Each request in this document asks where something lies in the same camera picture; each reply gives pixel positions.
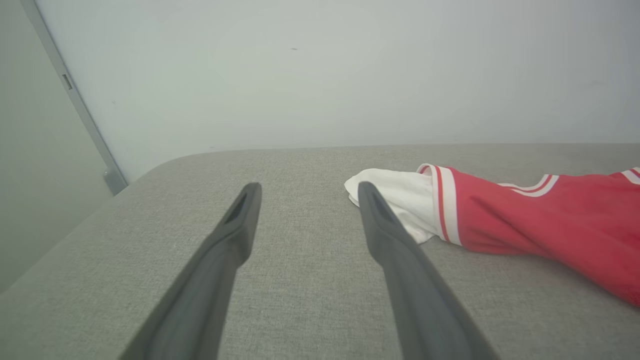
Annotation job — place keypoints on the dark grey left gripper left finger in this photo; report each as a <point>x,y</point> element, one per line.
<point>200,300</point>

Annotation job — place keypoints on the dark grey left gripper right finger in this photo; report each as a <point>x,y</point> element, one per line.
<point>420,300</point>

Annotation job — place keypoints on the grey fabric sofa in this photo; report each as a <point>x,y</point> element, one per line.
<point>310,300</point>

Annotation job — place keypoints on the red and white jersey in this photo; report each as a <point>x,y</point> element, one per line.
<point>550,220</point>

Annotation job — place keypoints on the grey metal frame bar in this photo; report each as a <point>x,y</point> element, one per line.
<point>75,95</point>

